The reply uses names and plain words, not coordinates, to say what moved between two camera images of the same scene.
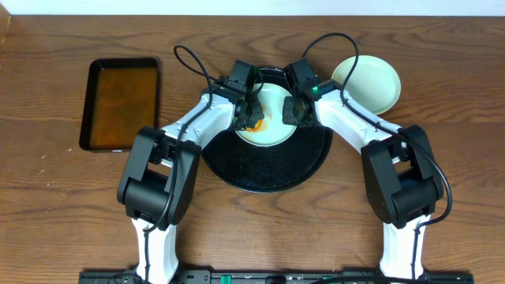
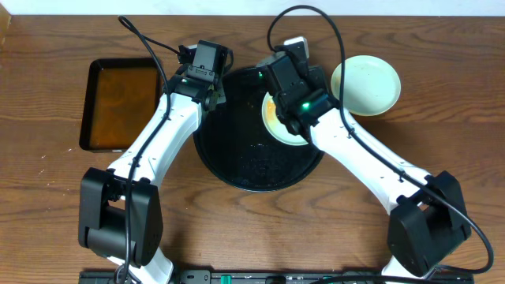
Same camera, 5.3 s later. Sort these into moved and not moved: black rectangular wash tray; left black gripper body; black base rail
Moved: left black gripper body
Not moved: black base rail; black rectangular wash tray
